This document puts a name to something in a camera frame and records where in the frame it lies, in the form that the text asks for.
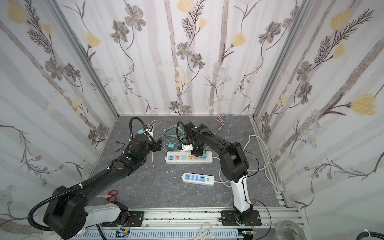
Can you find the teal charger with cable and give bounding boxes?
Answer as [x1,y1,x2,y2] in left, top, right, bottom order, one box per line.
[161,134,179,152]
[201,113,240,159]

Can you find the white multicolour power strip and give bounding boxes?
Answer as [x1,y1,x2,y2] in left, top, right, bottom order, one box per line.
[165,151,213,165]

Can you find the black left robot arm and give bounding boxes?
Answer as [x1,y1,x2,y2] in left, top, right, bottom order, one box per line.
[27,117,162,240]

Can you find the white blue power strip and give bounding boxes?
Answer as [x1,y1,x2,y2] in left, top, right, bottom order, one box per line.
[181,173,215,187]

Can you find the clear tape roll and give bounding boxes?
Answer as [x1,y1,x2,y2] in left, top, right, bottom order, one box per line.
[275,220,306,240]

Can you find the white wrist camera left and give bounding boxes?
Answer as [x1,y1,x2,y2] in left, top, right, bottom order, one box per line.
[146,125,154,137]

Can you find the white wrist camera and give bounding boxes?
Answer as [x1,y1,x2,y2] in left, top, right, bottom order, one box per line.
[146,125,154,137]
[182,144,194,152]

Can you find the green multi-head charging cable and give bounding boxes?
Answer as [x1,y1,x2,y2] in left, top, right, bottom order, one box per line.
[161,124,187,151]

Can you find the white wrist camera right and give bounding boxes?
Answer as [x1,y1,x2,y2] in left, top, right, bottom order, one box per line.
[182,144,194,152]

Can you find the red handled scissors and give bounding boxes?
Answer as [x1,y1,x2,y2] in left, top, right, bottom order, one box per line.
[96,190,119,202]

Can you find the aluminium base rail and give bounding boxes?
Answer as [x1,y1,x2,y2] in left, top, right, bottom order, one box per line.
[102,206,308,240]

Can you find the white scissors handles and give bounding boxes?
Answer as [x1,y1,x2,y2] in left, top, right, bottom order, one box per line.
[193,222,218,240]

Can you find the white power strip cords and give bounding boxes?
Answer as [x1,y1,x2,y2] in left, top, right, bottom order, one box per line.
[211,134,285,193]

